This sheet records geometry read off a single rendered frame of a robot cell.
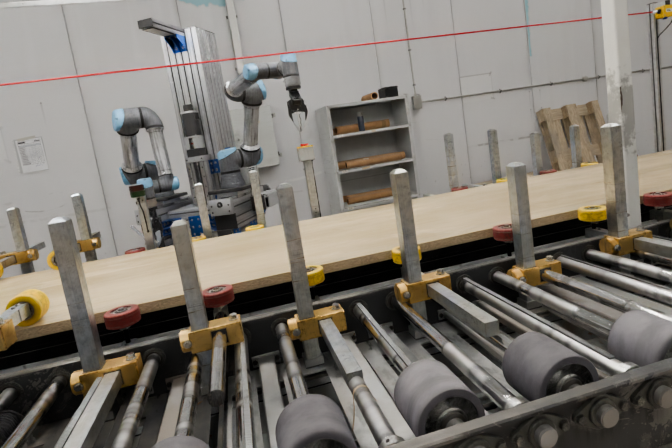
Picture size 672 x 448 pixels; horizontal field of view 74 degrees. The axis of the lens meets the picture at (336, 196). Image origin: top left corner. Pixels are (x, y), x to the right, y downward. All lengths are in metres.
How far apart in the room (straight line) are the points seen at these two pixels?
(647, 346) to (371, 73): 4.54
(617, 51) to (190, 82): 2.29
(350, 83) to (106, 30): 2.44
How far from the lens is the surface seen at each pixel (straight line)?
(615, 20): 1.62
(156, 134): 2.67
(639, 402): 0.84
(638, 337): 0.94
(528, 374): 0.83
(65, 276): 1.09
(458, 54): 5.69
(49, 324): 1.34
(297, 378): 0.90
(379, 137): 5.12
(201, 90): 2.98
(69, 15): 5.07
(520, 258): 1.29
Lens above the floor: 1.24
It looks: 8 degrees down
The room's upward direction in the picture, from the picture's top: 9 degrees counter-clockwise
